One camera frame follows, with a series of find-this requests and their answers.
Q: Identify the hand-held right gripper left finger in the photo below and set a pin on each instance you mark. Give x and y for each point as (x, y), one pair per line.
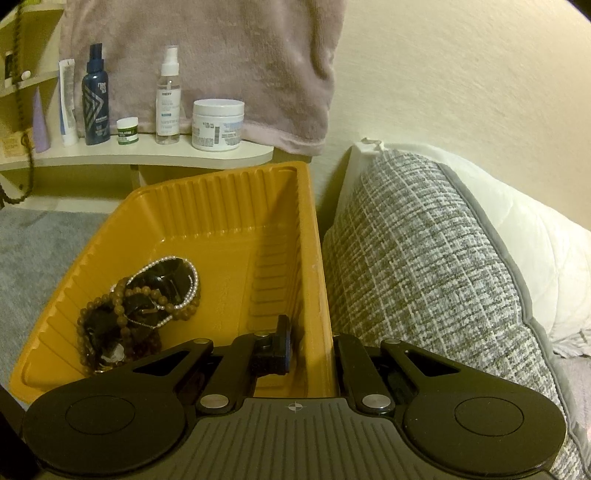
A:
(285, 344)

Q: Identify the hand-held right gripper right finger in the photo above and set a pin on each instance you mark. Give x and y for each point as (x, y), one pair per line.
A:
(344, 364)

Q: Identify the orange plastic tray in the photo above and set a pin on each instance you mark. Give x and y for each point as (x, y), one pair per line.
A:
(240, 240)

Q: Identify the black wrist watch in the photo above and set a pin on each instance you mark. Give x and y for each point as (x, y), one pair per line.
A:
(161, 277)

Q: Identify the silver round jewelry piece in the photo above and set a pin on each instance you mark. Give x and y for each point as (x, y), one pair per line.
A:
(115, 354)

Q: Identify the grey patterned pillow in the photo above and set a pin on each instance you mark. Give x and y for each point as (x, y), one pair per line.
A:
(425, 258)

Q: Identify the white pillow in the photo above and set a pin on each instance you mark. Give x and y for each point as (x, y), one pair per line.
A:
(535, 240)

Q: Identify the large white jar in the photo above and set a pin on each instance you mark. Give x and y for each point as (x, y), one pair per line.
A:
(218, 124)

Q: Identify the cream shelf unit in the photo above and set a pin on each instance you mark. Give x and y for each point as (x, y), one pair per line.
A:
(138, 154)

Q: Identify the grey towel mat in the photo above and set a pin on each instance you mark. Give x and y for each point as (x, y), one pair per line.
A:
(41, 258)

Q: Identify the small green white jar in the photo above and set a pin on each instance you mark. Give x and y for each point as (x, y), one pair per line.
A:
(127, 131)

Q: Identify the clear spray bottle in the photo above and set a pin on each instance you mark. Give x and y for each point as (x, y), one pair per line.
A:
(167, 106)

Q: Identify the pink hanging towel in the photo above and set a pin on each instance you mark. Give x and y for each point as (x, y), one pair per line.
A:
(231, 55)

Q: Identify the dark blue spray bottle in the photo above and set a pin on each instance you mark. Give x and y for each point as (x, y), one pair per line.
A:
(96, 106)

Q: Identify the blue white tube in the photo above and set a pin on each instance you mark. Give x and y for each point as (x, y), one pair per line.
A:
(68, 106)

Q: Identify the lavender tube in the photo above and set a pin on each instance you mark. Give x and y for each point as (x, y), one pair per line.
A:
(41, 129)

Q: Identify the small cardboard box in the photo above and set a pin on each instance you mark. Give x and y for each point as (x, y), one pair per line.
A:
(11, 145)

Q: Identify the black white tube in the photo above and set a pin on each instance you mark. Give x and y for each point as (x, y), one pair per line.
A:
(25, 74)

